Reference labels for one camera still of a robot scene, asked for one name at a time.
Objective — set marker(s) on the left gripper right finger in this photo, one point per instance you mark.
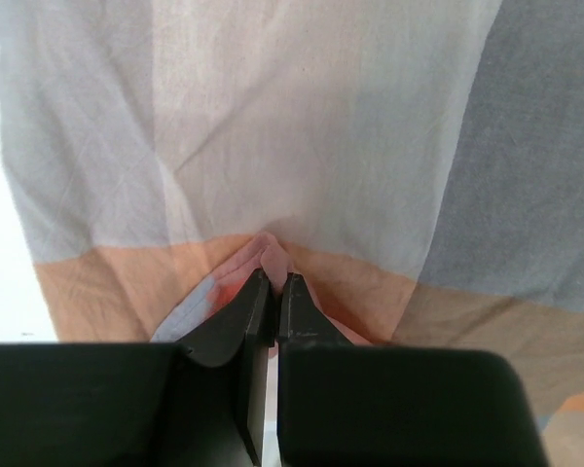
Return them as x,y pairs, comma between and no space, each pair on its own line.
342,404

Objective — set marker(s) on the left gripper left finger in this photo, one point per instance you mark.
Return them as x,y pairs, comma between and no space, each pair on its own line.
196,401

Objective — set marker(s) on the checkered orange blue cloth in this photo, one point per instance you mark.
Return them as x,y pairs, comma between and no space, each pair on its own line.
420,163

